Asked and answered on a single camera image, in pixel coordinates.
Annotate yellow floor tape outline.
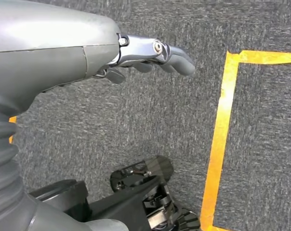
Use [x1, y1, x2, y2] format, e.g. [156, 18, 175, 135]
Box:
[200, 50, 291, 231]

